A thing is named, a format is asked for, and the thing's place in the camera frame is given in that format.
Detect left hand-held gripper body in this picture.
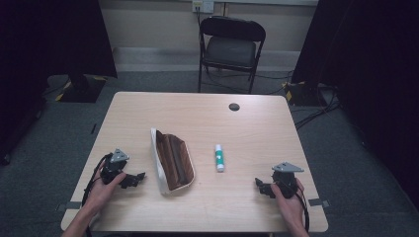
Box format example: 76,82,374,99
99,148,130,186

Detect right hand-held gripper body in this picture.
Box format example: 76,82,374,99
271,161,305,199

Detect black floor cables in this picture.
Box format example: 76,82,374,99
202,67,344,131

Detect white wall socket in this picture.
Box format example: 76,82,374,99
192,0,215,15

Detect black folding chair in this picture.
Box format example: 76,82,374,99
198,15,267,95

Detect white green glue stick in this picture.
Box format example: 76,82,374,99
214,143,226,174

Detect black curtain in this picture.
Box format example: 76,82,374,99
291,0,419,211
0,0,119,166

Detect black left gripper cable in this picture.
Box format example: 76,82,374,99
80,152,114,237

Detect person's right hand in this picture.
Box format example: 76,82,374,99
270,178,306,229

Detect grey tape strip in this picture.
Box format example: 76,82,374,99
54,200,83,212
307,197,331,208

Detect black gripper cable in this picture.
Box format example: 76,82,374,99
293,190,311,233
80,152,114,237

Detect person's left hand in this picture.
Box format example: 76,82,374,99
85,171,127,215

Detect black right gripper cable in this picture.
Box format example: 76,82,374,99
293,190,311,233

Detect black stand base yellow tape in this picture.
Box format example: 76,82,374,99
282,80,329,108
54,74,109,104

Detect white pencil case brown lining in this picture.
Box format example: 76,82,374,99
149,126,197,197

